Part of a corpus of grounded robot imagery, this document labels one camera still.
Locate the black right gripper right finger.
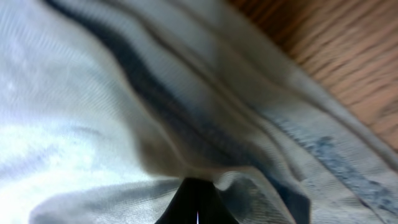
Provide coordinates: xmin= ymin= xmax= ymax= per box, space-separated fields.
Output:
xmin=197 ymin=180 xmax=238 ymax=224

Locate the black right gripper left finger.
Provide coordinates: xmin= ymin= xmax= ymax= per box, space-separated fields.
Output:
xmin=155 ymin=178 xmax=198 ymax=224

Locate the light blue printed t-shirt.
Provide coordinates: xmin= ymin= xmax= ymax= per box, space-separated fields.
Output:
xmin=1 ymin=1 xmax=397 ymax=223

